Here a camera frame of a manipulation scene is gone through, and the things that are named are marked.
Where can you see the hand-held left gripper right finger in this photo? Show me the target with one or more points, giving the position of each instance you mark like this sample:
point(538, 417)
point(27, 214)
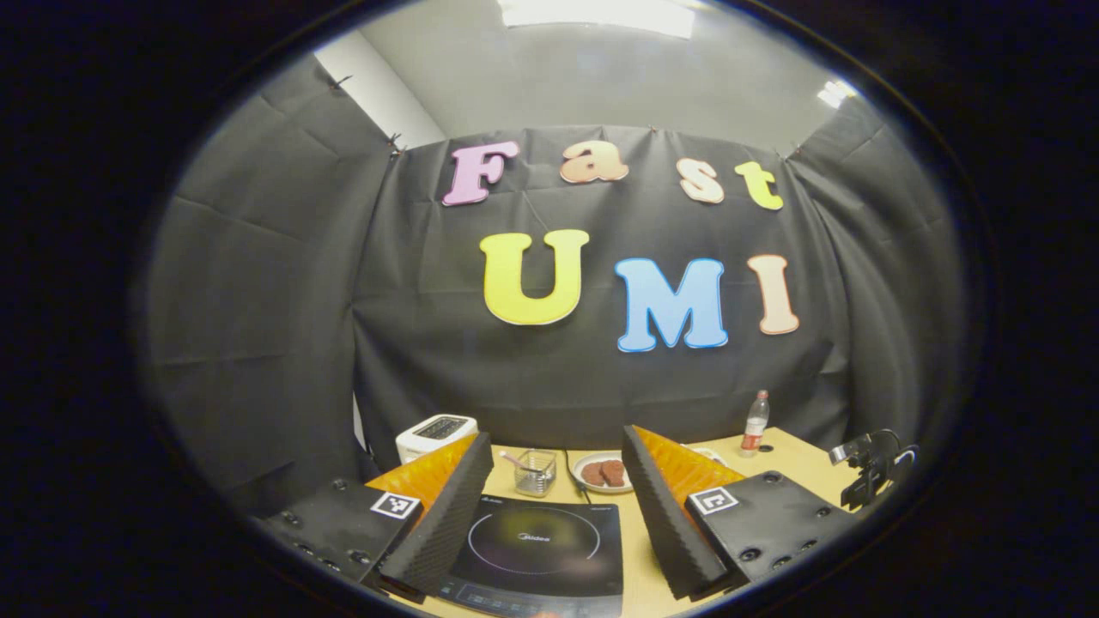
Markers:
point(670, 524)

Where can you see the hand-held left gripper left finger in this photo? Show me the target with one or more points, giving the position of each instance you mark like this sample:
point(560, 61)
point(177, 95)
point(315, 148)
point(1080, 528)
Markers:
point(446, 524)

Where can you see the black induction cooktop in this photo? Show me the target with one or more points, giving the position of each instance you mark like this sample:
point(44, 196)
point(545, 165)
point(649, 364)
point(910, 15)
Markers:
point(541, 541)

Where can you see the sliced red meat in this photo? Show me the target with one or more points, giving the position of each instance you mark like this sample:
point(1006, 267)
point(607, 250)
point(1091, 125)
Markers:
point(611, 472)

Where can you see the white divided plate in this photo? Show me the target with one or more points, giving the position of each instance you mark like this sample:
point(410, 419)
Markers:
point(713, 455)

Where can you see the white toaster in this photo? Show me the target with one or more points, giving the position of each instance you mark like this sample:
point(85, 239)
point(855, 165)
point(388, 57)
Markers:
point(429, 438)

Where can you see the pink spoon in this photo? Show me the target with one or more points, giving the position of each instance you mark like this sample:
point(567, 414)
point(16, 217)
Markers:
point(513, 461)

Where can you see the clear glass container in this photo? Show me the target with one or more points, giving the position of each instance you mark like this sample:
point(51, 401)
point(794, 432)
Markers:
point(537, 482)

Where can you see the white oval plate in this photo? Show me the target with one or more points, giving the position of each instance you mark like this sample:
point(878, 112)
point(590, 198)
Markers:
point(577, 468)

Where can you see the clear plastic water bottle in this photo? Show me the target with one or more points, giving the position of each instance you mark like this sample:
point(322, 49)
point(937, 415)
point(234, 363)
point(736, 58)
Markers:
point(755, 433)

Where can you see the black backdrop cloth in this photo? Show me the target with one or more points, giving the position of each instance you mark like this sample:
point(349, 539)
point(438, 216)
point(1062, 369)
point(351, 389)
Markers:
point(300, 300)

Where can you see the ceiling light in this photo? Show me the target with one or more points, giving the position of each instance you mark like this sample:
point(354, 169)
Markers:
point(597, 17)
point(837, 93)

